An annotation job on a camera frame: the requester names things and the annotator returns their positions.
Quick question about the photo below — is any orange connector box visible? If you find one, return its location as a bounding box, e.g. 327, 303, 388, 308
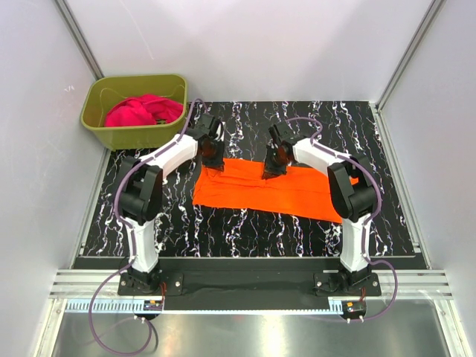
144, 300, 164, 311
346, 300, 367, 314

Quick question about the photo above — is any left orange connector box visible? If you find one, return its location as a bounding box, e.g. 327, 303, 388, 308
144, 300, 164, 311

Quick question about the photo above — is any right orange connector box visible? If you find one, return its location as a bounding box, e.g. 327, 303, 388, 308
346, 300, 367, 314

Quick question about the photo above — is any orange t shirt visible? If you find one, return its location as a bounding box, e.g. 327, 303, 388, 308
193, 158, 342, 224

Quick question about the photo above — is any aluminium frame rail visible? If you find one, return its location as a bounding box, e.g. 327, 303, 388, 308
50, 270, 452, 315

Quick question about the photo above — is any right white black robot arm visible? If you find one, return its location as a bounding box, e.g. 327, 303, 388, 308
263, 122, 382, 296

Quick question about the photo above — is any olive green plastic bin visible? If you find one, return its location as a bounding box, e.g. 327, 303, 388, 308
80, 74, 187, 151

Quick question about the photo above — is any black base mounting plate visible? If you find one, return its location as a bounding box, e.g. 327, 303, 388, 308
72, 255, 428, 312

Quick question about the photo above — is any magenta pink t shirt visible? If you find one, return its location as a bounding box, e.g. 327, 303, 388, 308
104, 94, 184, 127

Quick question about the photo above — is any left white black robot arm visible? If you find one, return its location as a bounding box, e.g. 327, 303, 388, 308
115, 113, 225, 295

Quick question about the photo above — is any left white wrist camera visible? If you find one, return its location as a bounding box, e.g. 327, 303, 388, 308
215, 120, 225, 141

